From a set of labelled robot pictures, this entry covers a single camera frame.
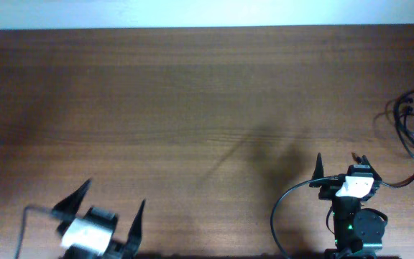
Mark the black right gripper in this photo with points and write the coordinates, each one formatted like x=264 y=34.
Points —
x=329 y=188

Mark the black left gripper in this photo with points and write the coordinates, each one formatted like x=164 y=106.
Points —
x=67 y=208

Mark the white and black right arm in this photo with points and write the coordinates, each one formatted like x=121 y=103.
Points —
x=357 y=231

